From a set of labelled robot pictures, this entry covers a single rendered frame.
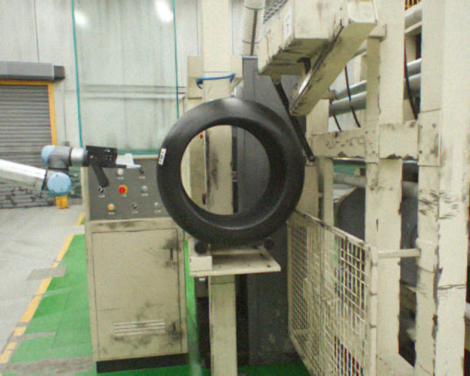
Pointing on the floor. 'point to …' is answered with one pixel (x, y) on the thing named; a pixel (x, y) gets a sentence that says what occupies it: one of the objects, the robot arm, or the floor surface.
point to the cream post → (218, 181)
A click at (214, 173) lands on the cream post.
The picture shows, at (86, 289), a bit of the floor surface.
